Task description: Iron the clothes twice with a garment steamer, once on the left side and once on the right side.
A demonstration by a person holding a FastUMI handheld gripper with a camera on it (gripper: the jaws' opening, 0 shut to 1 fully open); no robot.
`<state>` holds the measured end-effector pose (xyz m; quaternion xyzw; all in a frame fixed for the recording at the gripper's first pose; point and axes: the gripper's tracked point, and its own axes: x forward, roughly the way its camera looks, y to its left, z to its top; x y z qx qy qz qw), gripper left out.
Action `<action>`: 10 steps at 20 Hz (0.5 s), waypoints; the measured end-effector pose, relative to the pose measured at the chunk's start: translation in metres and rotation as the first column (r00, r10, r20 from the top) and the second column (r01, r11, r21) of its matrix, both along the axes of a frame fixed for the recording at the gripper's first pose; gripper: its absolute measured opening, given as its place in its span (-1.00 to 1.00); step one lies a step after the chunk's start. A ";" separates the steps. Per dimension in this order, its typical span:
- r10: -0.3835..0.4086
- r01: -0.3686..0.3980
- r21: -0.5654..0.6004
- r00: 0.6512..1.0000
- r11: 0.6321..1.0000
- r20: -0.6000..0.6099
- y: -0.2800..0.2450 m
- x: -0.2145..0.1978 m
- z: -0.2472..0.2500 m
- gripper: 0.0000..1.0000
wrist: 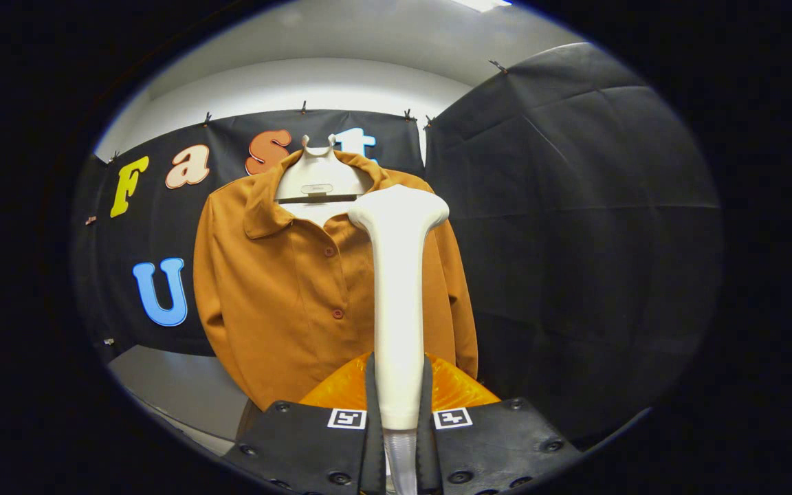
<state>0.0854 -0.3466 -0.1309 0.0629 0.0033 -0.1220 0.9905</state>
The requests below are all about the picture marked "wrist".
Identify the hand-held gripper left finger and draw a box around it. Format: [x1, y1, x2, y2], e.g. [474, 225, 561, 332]
[223, 351, 387, 495]

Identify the orange button shirt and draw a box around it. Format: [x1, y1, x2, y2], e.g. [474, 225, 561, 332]
[193, 149, 479, 412]

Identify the row of black clips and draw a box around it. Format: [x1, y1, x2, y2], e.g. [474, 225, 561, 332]
[109, 59, 509, 162]

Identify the plain black backdrop cloth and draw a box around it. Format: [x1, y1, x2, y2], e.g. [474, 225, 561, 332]
[71, 155, 122, 358]
[423, 43, 723, 448]

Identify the white garment hanger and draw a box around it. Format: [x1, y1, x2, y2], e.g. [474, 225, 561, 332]
[274, 134, 375, 228]

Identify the white garment steamer head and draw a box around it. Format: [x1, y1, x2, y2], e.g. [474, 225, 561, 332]
[348, 184, 450, 495]

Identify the grey cabinet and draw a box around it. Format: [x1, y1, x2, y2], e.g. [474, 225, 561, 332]
[107, 345, 252, 454]

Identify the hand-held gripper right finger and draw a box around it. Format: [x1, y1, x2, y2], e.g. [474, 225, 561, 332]
[415, 352, 582, 495]

